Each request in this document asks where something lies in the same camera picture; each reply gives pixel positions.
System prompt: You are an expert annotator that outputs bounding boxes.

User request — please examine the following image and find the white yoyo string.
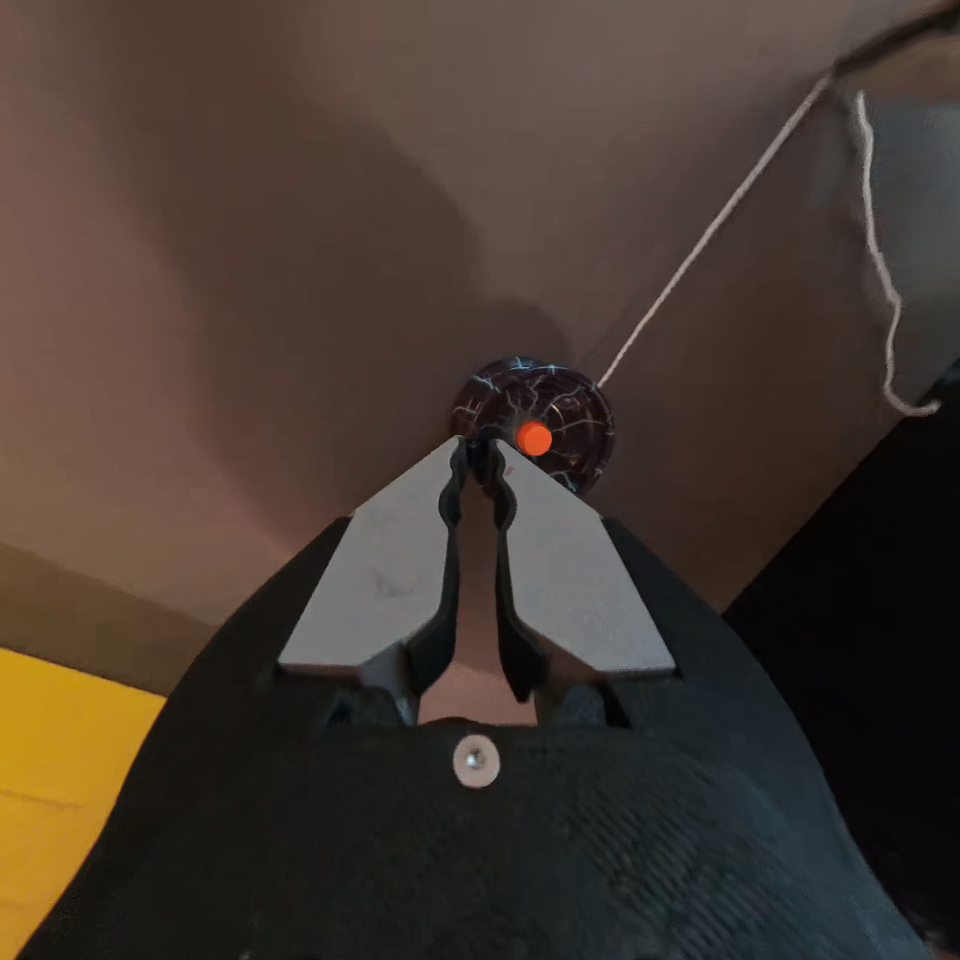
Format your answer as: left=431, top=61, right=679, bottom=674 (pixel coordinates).
left=596, top=73, right=943, bottom=418

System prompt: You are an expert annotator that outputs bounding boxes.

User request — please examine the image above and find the yellow and green box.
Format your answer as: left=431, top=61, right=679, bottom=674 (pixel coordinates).
left=0, top=646, right=168, bottom=960

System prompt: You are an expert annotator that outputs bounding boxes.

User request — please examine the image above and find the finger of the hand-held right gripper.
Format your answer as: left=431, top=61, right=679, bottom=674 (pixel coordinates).
left=828, top=3, right=960, bottom=376

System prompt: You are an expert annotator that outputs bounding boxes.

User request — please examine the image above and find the dark purple crackle yoyo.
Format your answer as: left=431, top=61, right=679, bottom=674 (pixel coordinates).
left=450, top=357, right=617, bottom=498

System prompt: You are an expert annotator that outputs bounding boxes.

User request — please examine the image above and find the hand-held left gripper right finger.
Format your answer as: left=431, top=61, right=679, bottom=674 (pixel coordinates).
left=486, top=438, right=677, bottom=723

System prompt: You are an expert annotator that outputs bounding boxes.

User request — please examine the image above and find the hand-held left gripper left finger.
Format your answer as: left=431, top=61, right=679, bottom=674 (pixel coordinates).
left=277, top=435, right=467, bottom=726

